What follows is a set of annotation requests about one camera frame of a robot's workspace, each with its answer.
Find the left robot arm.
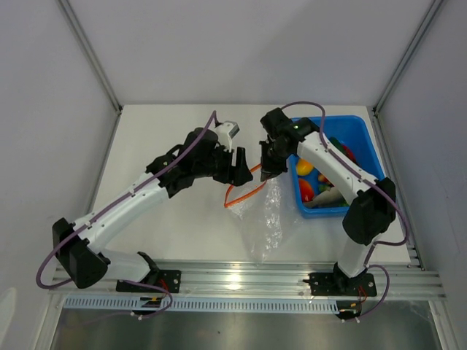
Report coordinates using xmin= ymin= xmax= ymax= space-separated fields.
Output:
xmin=52 ymin=121 xmax=253 ymax=292

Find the blue plastic bin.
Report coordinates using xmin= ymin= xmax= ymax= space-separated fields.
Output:
xmin=287 ymin=115 xmax=385 ymax=219

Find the red cherry bunch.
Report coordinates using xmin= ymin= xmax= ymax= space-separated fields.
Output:
xmin=317 ymin=173 xmax=329 ymax=184

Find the red orange mango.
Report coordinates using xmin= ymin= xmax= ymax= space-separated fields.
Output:
xmin=298 ymin=178 xmax=314 ymax=203

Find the green grape bunch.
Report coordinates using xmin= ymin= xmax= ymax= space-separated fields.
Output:
xmin=319 ymin=185 xmax=349 ymax=208

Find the yellow orange mango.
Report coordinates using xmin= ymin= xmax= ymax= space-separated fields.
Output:
xmin=296 ymin=158 xmax=314 ymax=176

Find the right aluminium frame post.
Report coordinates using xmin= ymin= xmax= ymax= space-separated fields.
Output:
xmin=372 ymin=0 xmax=447 ymax=118

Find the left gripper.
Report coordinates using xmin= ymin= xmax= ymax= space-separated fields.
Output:
xmin=193 ymin=141 xmax=252 ymax=186

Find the aluminium mounting rail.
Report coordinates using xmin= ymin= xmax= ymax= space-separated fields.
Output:
xmin=49 ymin=259 xmax=448 ymax=302

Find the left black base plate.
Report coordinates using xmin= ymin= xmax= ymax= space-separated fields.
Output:
xmin=116 ymin=270 xmax=182 ymax=294

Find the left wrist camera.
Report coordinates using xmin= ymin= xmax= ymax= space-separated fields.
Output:
xmin=214 ymin=121 xmax=239 ymax=152

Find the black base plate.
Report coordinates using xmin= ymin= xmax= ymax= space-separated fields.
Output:
xmin=116 ymin=270 xmax=182 ymax=294
xmin=303 ymin=272 xmax=377 ymax=297

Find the grey toy fish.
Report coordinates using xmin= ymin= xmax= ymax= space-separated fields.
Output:
xmin=303 ymin=187 xmax=344 ymax=209

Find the aluminium frame post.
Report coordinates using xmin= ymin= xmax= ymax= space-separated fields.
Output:
xmin=55 ymin=0 xmax=123 ymax=114
xmin=372 ymin=0 xmax=447 ymax=118

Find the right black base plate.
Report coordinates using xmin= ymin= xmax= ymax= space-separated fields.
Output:
xmin=303 ymin=272 xmax=377 ymax=297

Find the left aluminium frame post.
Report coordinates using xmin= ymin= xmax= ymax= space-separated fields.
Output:
xmin=55 ymin=0 xmax=123 ymax=114

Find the clear zip bag orange zipper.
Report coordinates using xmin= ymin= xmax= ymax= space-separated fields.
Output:
xmin=223 ymin=164 xmax=304 ymax=263

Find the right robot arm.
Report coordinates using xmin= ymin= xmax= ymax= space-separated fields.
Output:
xmin=260 ymin=108 xmax=395 ymax=295

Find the white slotted cable duct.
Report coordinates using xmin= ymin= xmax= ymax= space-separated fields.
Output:
xmin=63 ymin=295 xmax=339 ymax=314

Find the green cucumber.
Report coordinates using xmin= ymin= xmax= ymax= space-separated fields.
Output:
xmin=329 ymin=136 xmax=346 ymax=155

